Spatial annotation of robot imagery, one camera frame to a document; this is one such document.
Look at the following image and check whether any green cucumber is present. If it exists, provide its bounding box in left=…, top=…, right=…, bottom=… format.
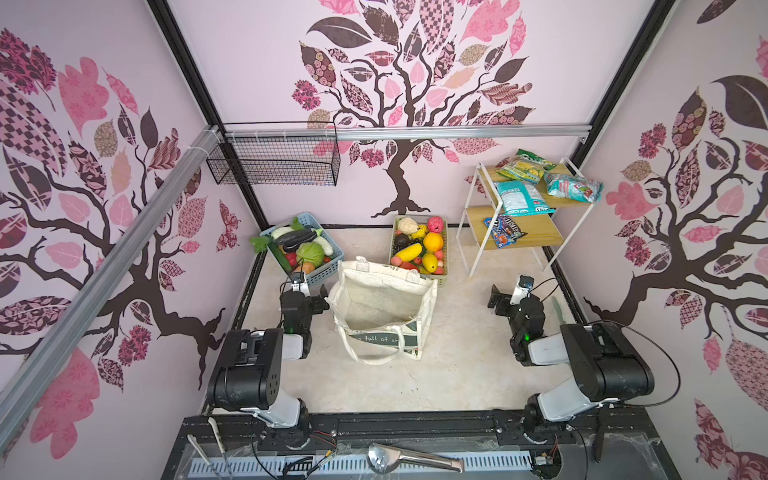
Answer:
left=268, top=243, right=294, bottom=275

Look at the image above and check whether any cream canvas grocery bag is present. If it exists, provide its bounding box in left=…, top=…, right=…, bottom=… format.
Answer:
left=327, top=257, right=439, bottom=366

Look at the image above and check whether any yellow lemon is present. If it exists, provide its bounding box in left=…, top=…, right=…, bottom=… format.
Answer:
left=422, top=252, right=439, bottom=274

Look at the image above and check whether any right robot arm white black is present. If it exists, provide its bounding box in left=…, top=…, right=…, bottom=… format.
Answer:
left=487, top=285, right=655, bottom=443

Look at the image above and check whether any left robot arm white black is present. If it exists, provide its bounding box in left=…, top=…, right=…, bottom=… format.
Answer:
left=206, top=287, right=329, bottom=448

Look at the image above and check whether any M&M candy bag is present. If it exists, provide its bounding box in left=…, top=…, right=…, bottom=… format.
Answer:
left=484, top=215, right=527, bottom=249

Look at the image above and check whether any white teal red snack bag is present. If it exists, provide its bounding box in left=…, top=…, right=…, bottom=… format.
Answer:
left=544, top=173, right=603, bottom=204

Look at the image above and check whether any yellow green snack bag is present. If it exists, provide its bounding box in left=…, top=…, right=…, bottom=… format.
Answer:
left=497, top=149, right=556, bottom=185

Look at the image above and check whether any green cabbage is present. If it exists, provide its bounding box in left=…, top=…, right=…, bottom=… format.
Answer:
left=296, top=242, right=326, bottom=268

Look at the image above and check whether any blue plastic vegetable basket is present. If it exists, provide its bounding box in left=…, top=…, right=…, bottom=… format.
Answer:
left=252, top=212, right=344, bottom=285

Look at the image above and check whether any white daikon radish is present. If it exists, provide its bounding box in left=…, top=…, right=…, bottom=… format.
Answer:
left=313, top=235, right=334, bottom=258

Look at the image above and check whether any dark purple eggplant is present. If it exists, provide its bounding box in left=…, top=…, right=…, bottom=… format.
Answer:
left=275, top=228, right=317, bottom=253

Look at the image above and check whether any green lettuce leaf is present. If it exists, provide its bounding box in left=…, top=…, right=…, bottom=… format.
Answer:
left=249, top=235, right=272, bottom=254

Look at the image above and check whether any orange fruit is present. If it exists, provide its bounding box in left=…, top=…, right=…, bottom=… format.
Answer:
left=422, top=232, right=444, bottom=253

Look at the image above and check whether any dark avocado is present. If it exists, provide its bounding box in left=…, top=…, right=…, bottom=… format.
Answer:
left=393, top=233, right=412, bottom=251

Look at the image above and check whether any pink dragon fruit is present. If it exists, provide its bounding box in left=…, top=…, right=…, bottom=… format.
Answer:
left=426, top=216, right=445, bottom=234

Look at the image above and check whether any green plastic fruit basket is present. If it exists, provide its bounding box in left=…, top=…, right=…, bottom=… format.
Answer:
left=389, top=215, right=448, bottom=287

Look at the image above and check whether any beige cauliflower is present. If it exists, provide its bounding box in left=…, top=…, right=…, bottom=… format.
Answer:
left=397, top=217, right=419, bottom=236

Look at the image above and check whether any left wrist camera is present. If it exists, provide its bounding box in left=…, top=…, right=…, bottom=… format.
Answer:
left=289, top=271, right=310, bottom=296

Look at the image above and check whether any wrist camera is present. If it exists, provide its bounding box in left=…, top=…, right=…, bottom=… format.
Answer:
left=510, top=275, right=534, bottom=305
left=289, top=271, right=310, bottom=296

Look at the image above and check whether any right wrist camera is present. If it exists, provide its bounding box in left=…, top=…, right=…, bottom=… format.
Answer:
left=510, top=275, right=534, bottom=305

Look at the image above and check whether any white wire wooden shelf rack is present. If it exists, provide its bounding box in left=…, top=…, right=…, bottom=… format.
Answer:
left=456, top=164, right=596, bottom=276

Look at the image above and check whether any black wire wall basket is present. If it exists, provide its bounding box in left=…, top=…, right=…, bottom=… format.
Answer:
left=207, top=120, right=341, bottom=187

